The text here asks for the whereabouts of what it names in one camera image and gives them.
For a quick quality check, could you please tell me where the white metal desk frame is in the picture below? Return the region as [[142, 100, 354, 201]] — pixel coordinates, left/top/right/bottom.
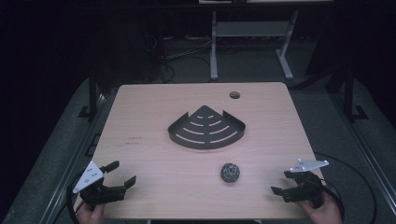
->
[[209, 9, 300, 81]]

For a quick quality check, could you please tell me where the black metal corner shelf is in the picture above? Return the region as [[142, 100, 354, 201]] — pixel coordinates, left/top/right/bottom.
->
[[167, 105, 247, 150]]

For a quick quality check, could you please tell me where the person's right hand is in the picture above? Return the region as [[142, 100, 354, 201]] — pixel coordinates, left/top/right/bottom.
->
[[297, 190, 344, 224]]

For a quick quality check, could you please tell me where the bundle of floor cables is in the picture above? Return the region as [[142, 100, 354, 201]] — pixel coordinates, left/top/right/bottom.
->
[[141, 32, 213, 84]]

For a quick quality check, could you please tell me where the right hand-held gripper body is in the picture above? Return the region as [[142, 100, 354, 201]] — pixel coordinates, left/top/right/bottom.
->
[[281, 159, 330, 209]]

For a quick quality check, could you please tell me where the black metal stand post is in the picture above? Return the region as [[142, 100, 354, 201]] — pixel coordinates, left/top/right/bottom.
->
[[78, 66, 101, 119], [342, 63, 369, 121]]

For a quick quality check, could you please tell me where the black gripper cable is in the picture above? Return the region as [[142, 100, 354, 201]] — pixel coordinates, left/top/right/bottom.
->
[[312, 150, 378, 224], [65, 174, 82, 224]]

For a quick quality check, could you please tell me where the aluminium frame rail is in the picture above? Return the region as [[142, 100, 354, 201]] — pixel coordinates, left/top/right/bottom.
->
[[330, 91, 396, 216], [38, 92, 108, 224]]

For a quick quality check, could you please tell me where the steel wool scrubber ball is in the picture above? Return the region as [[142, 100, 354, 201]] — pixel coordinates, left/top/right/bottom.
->
[[219, 162, 241, 184]]

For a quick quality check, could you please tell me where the person's left hand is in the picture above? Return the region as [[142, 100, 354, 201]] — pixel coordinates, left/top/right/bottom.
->
[[76, 203, 106, 224]]

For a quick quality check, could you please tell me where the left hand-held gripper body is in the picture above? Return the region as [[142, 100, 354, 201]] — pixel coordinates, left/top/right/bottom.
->
[[72, 161, 127, 207]]

